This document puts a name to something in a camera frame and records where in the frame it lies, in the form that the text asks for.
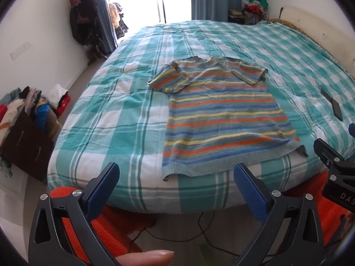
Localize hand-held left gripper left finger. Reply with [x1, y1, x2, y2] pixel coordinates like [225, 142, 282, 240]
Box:
[28, 161, 122, 266]

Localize brown cardboard box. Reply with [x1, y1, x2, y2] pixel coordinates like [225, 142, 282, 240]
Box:
[0, 111, 55, 182]

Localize striped knit t-shirt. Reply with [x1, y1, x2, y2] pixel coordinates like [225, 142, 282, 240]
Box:
[148, 56, 309, 182]

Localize white cloth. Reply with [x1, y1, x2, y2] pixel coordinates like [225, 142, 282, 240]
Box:
[47, 84, 69, 108]

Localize black phone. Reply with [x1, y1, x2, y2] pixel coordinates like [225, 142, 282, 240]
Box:
[331, 99, 344, 121]

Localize heap of mixed clothes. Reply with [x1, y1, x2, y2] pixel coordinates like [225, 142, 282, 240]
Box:
[0, 87, 60, 133]

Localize teal checked bedspread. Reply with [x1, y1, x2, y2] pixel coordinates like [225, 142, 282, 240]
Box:
[47, 20, 355, 214]

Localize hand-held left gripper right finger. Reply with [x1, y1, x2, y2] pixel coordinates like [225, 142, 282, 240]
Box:
[233, 163, 325, 266]

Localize black floor cable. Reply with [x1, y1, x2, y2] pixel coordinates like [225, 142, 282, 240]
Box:
[128, 211, 242, 256]

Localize red cloth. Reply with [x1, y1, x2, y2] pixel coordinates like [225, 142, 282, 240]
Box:
[55, 94, 71, 117]

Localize colourful clothes pile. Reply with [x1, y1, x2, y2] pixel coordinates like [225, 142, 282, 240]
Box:
[229, 0, 269, 24]

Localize cream headboard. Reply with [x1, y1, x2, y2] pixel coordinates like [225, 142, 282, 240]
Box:
[279, 6, 355, 70]

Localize orange knit garment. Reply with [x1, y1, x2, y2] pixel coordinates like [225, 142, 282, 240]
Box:
[50, 172, 355, 266]

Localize person's left hand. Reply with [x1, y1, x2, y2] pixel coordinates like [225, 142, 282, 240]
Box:
[115, 250, 175, 266]

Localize yellow and dark hanging clothes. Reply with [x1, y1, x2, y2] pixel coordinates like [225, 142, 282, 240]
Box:
[108, 2, 129, 38]

